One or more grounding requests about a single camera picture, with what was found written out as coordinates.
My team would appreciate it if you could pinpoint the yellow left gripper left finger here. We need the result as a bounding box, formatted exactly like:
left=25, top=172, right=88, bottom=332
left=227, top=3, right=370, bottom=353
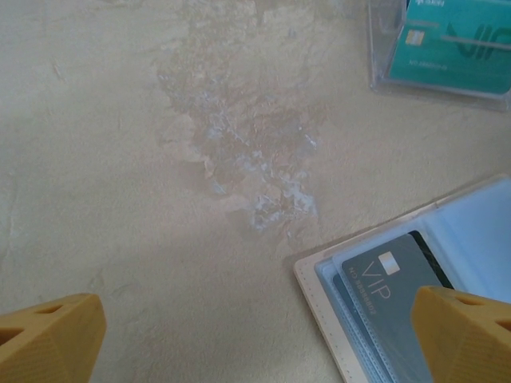
left=0, top=293, right=107, bottom=383

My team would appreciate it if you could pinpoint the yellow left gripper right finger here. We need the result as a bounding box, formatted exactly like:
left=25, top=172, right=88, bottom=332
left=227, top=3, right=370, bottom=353
left=410, top=285, right=511, bottom=383

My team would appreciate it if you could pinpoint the grey VIP card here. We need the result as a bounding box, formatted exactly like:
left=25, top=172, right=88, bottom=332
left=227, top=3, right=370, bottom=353
left=340, top=230, right=455, bottom=383

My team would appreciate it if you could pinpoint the beige card holder wallet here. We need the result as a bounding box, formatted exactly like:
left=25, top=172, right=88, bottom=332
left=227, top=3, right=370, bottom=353
left=293, top=173, right=511, bottom=383

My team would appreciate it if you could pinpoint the teal VIP card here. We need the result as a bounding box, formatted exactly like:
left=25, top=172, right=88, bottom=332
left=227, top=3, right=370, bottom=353
left=386, top=0, right=511, bottom=97

